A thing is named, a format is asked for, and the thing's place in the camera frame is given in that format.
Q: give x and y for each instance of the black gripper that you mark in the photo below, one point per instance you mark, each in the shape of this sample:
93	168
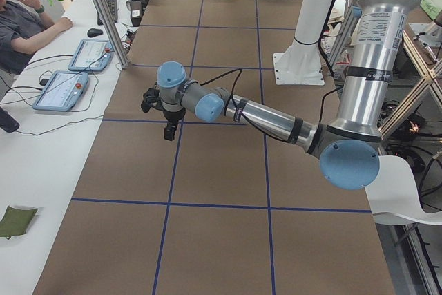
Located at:
171	116

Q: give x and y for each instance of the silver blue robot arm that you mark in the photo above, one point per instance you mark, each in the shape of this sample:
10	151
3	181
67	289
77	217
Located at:
231	55

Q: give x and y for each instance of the upper teach pendant tablet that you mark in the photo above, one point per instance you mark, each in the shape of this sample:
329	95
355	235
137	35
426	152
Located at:
91	54

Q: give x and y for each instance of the teach pendant tablet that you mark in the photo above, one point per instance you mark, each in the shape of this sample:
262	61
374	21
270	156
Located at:
62	91
91	54

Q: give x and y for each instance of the lower teach pendant tablet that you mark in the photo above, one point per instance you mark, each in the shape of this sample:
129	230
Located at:
62	91

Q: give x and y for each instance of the black computer mouse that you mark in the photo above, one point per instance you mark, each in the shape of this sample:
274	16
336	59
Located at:
94	32

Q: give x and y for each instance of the black keyboard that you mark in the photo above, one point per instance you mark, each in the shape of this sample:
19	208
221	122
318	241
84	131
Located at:
113	7

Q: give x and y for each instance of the green bean bag pouch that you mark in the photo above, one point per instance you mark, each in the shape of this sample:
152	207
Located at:
16	221

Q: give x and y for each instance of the person in grey shirt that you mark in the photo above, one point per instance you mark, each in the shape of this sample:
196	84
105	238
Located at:
25	29

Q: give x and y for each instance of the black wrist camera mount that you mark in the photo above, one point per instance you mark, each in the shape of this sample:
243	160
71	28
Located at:
151	99

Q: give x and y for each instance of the aluminium frame post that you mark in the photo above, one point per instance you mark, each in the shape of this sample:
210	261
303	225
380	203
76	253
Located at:
111	30

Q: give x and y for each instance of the white central pedestal column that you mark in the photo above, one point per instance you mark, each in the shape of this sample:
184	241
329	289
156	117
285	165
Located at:
300	64

